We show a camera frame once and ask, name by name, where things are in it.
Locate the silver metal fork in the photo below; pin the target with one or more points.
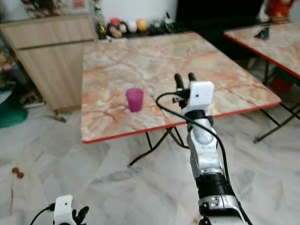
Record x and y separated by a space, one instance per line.
153 96

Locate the black and white ball figure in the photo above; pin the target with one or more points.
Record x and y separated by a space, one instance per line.
123 30

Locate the gold trophy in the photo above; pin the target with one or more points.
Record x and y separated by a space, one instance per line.
99 19

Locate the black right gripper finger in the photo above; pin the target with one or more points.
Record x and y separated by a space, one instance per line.
179 82
191 78

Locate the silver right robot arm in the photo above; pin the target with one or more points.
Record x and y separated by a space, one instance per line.
206 154

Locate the light wooden cabinet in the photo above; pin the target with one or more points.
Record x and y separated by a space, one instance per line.
51 61

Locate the purple plastic cup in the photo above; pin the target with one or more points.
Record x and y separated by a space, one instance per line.
134 101

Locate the orange ball figure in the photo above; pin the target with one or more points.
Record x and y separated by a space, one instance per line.
142 25

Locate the marble folding table red edge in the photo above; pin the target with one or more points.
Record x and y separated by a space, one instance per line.
276 49
159 61

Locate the red floral ornament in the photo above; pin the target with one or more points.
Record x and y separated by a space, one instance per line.
42 6

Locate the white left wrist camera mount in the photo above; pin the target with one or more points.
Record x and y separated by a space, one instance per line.
63 210

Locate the red festive figurine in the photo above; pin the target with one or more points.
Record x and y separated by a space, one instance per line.
278 10

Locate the red lidded snack jar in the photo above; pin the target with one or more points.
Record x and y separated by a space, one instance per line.
114 27

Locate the small red-brown floor object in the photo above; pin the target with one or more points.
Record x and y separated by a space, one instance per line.
18 173

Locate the green plastic basin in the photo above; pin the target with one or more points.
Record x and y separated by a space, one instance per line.
11 115

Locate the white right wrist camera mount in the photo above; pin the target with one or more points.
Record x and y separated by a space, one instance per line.
200 96

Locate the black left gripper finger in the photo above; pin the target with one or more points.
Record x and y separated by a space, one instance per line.
84 213

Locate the black flat television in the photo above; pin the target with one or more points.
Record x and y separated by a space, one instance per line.
215 13

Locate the black phone stand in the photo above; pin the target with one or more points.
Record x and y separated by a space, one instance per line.
263 33

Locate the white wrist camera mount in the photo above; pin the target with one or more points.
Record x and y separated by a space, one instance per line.
200 96
63 210

